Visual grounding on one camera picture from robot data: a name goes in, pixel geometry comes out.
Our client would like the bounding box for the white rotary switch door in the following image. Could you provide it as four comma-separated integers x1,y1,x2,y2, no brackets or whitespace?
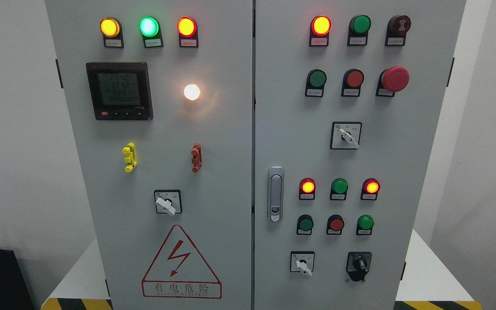
154,189,183,216

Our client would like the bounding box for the lit green indicator light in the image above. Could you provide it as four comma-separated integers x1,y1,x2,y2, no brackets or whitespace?
139,16,164,48

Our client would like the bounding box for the yellow indicator light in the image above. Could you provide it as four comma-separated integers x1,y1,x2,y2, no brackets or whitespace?
99,16,124,48

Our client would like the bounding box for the grey electrical cabinet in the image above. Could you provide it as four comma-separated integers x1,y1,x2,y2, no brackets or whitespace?
45,0,466,310

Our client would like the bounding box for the red terminal clip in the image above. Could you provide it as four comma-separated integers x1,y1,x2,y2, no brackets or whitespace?
191,143,202,173

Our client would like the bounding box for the lit red indicator lower left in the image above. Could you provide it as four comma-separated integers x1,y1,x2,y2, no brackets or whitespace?
299,178,316,200

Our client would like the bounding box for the lit red indicator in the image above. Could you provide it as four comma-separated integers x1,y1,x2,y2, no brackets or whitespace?
299,178,316,200
360,178,381,201

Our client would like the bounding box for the small clear lamp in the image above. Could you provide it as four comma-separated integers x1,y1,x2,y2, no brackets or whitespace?
183,83,201,101

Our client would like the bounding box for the green push button lower left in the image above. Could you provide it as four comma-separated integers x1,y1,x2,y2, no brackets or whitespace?
296,214,314,235

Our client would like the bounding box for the green push button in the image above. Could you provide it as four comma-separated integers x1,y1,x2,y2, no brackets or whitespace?
305,69,327,97
356,214,375,236
296,214,314,235

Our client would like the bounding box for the green indicator lower middle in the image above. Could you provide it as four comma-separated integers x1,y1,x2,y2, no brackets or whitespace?
329,178,349,201

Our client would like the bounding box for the green push button upper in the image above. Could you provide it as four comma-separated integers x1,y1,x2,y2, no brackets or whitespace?
305,69,327,97

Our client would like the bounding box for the red push button lower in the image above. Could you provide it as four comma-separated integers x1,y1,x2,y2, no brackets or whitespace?
325,214,345,235

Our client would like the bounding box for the red push button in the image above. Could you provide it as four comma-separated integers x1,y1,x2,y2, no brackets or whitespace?
341,68,364,97
325,214,345,235

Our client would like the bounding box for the yellow terminal clip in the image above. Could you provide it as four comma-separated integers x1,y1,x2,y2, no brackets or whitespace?
122,143,137,173

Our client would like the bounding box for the lit red indicator lower right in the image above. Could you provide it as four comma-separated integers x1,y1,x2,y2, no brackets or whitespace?
360,178,381,201

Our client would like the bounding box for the red push button upper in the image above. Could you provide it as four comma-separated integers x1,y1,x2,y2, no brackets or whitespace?
341,68,364,97

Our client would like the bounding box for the red electrical hazard sticker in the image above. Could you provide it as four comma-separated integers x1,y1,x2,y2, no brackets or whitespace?
141,224,222,299

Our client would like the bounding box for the green push button lower right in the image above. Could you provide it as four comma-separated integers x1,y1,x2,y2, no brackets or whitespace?
356,214,375,236

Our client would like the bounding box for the red indicator light left door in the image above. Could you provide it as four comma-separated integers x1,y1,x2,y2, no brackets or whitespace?
177,16,198,48

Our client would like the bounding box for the red indicator light door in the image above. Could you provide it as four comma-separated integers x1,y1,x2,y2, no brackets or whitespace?
309,15,332,47
177,16,198,48

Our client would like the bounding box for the black digital power meter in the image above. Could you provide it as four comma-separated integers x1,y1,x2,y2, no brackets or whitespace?
85,62,153,121

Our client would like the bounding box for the red indicator light right door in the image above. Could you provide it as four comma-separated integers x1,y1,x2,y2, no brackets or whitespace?
309,15,332,47

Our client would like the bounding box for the red emergency stop button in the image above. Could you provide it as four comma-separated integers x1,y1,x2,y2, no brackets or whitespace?
375,65,410,97

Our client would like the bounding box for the dark green indicator light top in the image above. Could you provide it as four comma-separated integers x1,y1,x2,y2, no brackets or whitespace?
347,15,371,47

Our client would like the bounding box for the dark red buzzer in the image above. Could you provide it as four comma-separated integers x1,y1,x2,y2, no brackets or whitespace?
384,15,412,47

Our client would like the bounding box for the white platform with hazard stripes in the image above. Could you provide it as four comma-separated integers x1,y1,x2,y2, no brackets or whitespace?
41,231,482,310

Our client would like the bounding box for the silver door handle lock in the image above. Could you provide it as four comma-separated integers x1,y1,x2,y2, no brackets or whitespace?
267,166,284,223

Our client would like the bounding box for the white rotary switch upper right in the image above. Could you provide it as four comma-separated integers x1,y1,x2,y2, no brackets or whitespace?
329,121,362,150

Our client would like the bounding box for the white rotary switch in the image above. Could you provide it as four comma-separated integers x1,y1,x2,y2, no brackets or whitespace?
290,251,315,277
329,121,362,150

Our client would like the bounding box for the white rotary switch lower right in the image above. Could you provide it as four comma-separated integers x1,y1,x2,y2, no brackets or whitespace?
290,251,315,277

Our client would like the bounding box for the black rotary selector switch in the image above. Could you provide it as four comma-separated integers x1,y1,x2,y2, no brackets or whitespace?
346,251,372,281

